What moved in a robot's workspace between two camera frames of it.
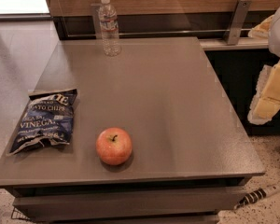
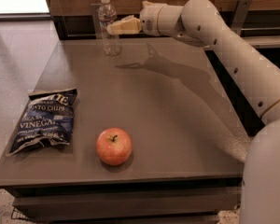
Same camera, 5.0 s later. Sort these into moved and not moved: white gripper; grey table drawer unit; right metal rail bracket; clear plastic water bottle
Moved: white gripper
Not moved: grey table drawer unit; right metal rail bracket; clear plastic water bottle
